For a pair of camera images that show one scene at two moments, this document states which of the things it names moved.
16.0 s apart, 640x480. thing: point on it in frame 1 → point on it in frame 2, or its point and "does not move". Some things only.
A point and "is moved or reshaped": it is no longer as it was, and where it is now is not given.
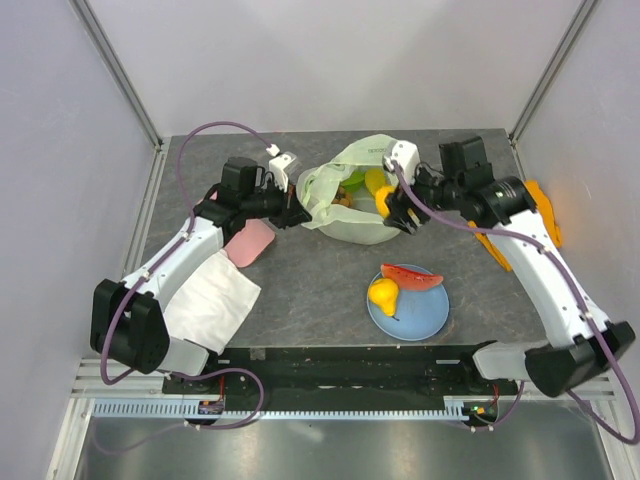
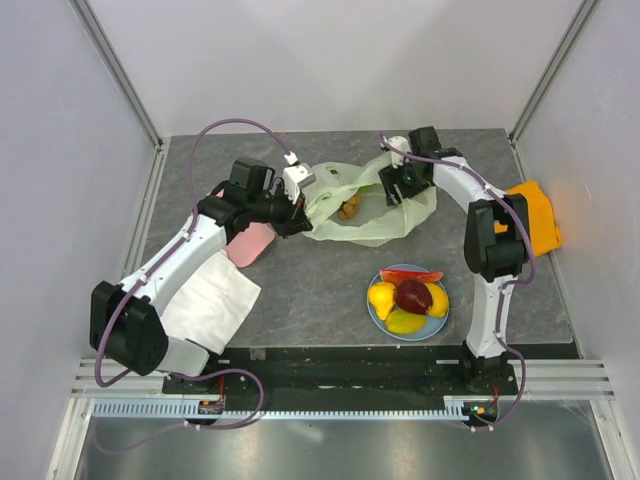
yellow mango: [374, 179] → [405, 322]
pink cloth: [249, 242] does not move
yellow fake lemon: [380, 196] → [440, 301]
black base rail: [274, 375] does not move
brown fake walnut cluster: [343, 198] → [349, 207]
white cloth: [211, 302] does not move
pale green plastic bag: [355, 225] is moved or reshaped
